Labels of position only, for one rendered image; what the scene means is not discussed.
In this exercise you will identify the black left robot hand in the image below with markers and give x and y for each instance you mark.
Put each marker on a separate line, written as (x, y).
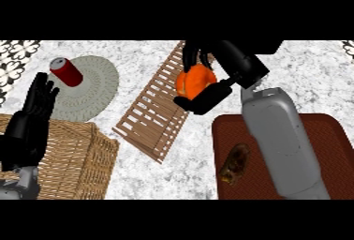
(33, 125)

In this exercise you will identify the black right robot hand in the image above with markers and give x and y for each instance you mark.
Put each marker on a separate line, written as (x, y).
(240, 62)

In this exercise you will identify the orange squash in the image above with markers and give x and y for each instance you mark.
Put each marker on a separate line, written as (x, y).
(196, 81)

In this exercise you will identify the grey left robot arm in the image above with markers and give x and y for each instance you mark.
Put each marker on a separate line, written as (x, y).
(27, 182)

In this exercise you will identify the wooden slatted tiered shelf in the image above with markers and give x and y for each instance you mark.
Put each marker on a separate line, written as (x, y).
(153, 118)

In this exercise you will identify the brown tray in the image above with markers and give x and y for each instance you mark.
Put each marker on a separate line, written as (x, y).
(339, 156)

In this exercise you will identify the wicker basket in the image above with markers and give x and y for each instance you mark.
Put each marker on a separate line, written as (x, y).
(76, 159)

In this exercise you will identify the grey round woven placemat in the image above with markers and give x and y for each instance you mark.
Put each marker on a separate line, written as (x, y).
(95, 90)

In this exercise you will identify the red can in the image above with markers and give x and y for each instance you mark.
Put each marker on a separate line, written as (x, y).
(69, 73)

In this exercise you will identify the brown lumpy food piece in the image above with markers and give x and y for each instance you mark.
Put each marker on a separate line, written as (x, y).
(235, 164)

